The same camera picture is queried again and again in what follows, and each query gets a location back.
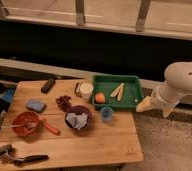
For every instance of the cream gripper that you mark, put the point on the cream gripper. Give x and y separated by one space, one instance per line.
148 103

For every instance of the crumpled grey cloth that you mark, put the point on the crumpled grey cloth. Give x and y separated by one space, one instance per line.
77 121

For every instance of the blue sponge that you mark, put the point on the blue sponge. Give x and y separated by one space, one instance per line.
36 106

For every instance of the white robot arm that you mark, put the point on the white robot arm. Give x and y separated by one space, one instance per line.
167 95

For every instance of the spoon in red bowl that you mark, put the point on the spoon in red bowl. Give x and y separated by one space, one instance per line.
28 125

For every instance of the blue plastic cup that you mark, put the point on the blue plastic cup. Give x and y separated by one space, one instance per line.
106 114

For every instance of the wooden banana slice pieces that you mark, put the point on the wooden banana slice pieces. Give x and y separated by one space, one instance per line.
118 92

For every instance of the green plastic tray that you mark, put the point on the green plastic tray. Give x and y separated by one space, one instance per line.
106 84

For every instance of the orange red bowl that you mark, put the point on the orange red bowl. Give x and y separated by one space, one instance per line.
22 118

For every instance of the blue object at table edge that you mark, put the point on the blue object at table edge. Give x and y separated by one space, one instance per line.
8 95

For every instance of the white paper cup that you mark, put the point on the white paper cup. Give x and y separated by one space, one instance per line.
86 90

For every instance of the orange handled tool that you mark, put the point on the orange handled tool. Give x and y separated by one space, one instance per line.
50 128

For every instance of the dark purple bowl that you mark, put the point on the dark purple bowl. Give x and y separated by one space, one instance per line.
78 109

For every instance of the orange fruit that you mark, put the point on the orange fruit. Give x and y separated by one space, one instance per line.
100 98

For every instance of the black remote control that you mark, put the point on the black remote control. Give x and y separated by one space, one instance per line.
48 85

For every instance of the dark red grape bunch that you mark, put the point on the dark red grape bunch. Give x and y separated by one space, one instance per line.
63 102

